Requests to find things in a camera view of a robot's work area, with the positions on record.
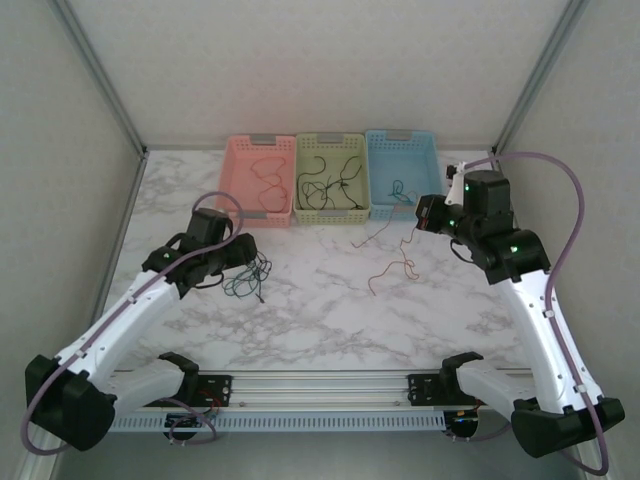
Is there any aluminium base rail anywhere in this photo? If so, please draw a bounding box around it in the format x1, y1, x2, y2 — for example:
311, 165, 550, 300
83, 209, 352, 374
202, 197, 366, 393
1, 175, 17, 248
112, 368, 531, 414

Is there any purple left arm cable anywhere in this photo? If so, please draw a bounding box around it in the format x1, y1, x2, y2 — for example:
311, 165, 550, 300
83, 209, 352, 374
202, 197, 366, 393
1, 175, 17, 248
20, 192, 249, 456

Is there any thin red wire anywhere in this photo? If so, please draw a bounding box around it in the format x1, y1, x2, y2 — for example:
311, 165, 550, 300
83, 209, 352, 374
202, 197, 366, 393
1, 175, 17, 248
251, 157, 289, 189
254, 179, 290, 212
367, 225, 420, 297

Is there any pile of coloured wires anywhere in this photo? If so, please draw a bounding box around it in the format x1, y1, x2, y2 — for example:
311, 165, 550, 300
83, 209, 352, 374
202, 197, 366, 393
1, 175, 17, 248
351, 219, 396, 250

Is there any blue plastic basket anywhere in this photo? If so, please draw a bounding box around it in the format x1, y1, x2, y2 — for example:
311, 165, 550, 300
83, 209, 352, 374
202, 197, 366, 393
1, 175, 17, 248
364, 129, 446, 222

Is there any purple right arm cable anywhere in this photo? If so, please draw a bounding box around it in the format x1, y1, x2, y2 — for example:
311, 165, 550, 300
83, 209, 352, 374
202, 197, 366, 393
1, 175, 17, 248
452, 152, 610, 476

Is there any aluminium frame post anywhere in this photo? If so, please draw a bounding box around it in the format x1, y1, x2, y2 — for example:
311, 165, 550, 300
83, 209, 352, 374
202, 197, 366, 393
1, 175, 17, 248
52, 0, 149, 156
492, 0, 591, 159

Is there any aluminium table edge rail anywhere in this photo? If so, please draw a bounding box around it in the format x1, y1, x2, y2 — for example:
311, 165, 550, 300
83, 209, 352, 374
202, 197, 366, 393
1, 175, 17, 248
99, 149, 150, 321

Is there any grey slotted cable duct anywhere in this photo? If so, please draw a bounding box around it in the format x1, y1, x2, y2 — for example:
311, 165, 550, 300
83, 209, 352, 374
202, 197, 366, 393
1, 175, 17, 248
109, 410, 447, 434

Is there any thin black wire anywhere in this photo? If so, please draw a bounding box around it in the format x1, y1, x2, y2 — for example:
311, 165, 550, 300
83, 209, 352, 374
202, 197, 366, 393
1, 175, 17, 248
319, 155, 364, 211
297, 155, 329, 209
247, 253, 275, 305

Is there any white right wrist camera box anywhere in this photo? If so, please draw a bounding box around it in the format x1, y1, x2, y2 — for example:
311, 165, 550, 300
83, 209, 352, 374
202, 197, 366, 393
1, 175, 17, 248
444, 160, 469, 206

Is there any pink plastic basket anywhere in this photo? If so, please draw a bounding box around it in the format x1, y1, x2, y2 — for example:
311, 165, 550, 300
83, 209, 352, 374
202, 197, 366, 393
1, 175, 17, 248
213, 133, 296, 230

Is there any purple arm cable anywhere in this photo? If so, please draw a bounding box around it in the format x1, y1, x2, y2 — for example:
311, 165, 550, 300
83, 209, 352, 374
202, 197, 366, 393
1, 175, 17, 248
452, 152, 610, 476
20, 192, 249, 456

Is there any green plastic basket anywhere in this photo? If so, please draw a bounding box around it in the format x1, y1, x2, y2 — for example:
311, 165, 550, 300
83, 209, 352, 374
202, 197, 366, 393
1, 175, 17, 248
293, 132, 372, 227

